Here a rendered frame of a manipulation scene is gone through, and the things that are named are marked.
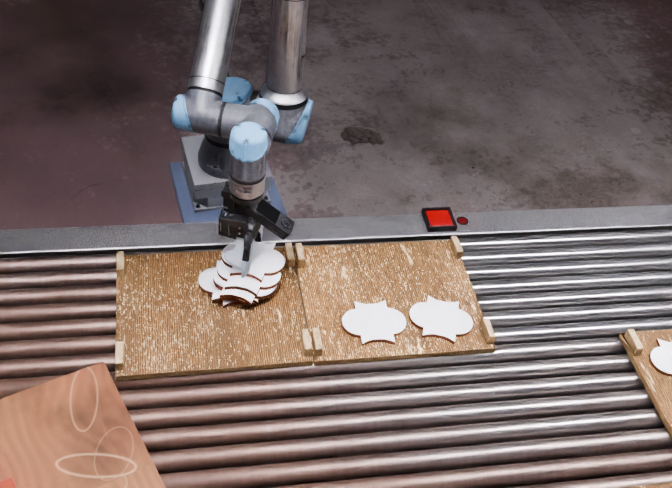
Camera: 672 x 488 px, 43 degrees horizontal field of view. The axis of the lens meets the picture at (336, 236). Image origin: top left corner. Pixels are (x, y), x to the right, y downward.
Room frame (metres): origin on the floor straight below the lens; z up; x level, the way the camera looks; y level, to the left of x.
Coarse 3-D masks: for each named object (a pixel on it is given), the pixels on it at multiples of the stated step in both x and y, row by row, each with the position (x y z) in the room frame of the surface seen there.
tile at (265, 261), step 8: (224, 248) 1.37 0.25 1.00; (232, 248) 1.38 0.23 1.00; (256, 248) 1.39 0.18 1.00; (264, 248) 1.39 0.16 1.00; (272, 248) 1.39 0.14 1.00; (256, 256) 1.36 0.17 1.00; (264, 256) 1.37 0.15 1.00; (272, 256) 1.37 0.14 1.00; (280, 256) 1.37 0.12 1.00; (232, 264) 1.33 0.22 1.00; (256, 264) 1.34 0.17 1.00; (264, 264) 1.34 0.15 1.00; (272, 264) 1.34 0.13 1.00; (280, 264) 1.35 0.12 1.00; (232, 272) 1.30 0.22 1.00; (240, 272) 1.31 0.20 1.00; (256, 272) 1.31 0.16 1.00; (264, 272) 1.32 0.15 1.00; (272, 272) 1.32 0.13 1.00
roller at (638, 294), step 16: (624, 288) 1.51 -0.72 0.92; (640, 288) 1.51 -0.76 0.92; (656, 288) 1.52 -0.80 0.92; (480, 304) 1.39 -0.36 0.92; (496, 304) 1.40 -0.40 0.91; (512, 304) 1.41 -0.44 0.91; (528, 304) 1.41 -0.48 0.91; (544, 304) 1.42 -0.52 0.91; (560, 304) 1.43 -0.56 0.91; (576, 304) 1.44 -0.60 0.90; (592, 304) 1.45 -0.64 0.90; (608, 304) 1.47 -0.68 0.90; (64, 320) 1.17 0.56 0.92; (80, 320) 1.17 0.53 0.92; (96, 320) 1.18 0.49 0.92; (112, 320) 1.18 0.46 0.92; (0, 336) 1.11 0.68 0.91; (16, 336) 1.12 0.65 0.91; (32, 336) 1.12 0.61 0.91; (48, 336) 1.13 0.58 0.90; (64, 336) 1.14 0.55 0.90; (80, 336) 1.15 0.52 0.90
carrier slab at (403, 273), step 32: (320, 256) 1.45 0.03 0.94; (352, 256) 1.47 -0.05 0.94; (384, 256) 1.48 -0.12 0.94; (416, 256) 1.50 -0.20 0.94; (448, 256) 1.52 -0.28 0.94; (320, 288) 1.35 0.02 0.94; (352, 288) 1.36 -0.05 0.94; (384, 288) 1.38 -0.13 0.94; (416, 288) 1.39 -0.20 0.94; (448, 288) 1.41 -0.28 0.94; (320, 320) 1.25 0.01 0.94; (480, 320) 1.32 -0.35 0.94; (352, 352) 1.17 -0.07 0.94; (384, 352) 1.19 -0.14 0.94; (416, 352) 1.20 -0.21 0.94; (448, 352) 1.21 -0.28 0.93; (480, 352) 1.23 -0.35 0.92
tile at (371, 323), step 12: (384, 300) 1.33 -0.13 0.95; (348, 312) 1.28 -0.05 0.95; (360, 312) 1.28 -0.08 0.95; (372, 312) 1.29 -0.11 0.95; (384, 312) 1.29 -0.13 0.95; (396, 312) 1.30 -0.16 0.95; (348, 324) 1.24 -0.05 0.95; (360, 324) 1.25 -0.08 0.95; (372, 324) 1.25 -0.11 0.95; (384, 324) 1.26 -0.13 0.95; (396, 324) 1.26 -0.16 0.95; (360, 336) 1.22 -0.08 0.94; (372, 336) 1.22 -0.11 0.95; (384, 336) 1.22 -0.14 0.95
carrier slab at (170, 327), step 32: (128, 256) 1.37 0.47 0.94; (160, 256) 1.38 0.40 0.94; (192, 256) 1.40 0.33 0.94; (128, 288) 1.27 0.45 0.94; (160, 288) 1.28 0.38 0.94; (192, 288) 1.30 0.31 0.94; (288, 288) 1.34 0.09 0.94; (128, 320) 1.18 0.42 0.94; (160, 320) 1.19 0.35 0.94; (192, 320) 1.20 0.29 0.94; (224, 320) 1.21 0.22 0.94; (256, 320) 1.23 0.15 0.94; (288, 320) 1.24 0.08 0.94; (128, 352) 1.09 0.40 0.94; (160, 352) 1.10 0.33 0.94; (192, 352) 1.12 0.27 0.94; (224, 352) 1.13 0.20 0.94; (256, 352) 1.14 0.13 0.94; (288, 352) 1.15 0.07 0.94
